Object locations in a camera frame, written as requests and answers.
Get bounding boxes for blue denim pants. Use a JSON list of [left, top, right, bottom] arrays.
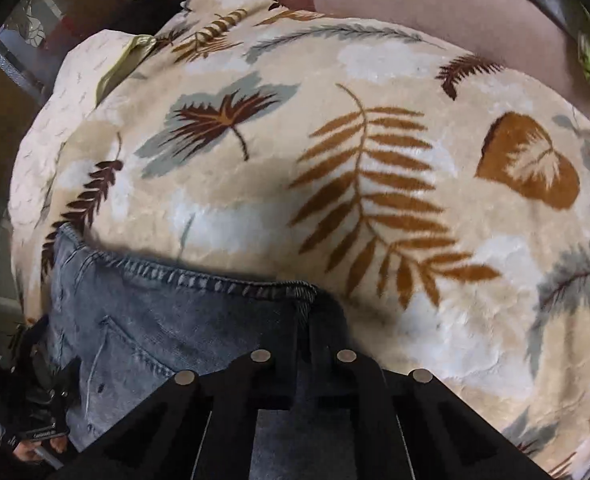
[[45, 222, 376, 480]]

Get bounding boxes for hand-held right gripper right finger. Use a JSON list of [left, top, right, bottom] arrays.
[[311, 305, 551, 480]]

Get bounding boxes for person's left hand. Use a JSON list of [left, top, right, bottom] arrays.
[[15, 432, 70, 467]]

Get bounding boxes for leaf print fleece blanket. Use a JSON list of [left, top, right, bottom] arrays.
[[40, 0, 590, 480]]

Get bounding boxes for wooden cabinet with glass door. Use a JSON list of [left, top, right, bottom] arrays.
[[0, 0, 140, 126]]

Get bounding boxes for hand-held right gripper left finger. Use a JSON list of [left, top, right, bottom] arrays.
[[60, 305, 312, 480]]

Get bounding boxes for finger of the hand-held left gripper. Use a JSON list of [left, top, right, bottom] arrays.
[[12, 317, 53, 363]]

